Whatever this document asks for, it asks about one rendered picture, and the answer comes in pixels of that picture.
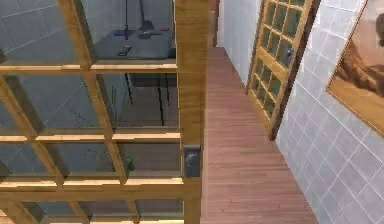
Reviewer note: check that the wood-framed brown picture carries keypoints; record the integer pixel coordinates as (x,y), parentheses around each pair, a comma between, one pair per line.
(360,73)

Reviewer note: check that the blue flat object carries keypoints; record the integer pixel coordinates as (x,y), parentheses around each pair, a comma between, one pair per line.
(124,32)

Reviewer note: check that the wooden glass-paned room door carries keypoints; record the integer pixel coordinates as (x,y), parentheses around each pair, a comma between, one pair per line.
(274,63)
(191,83)

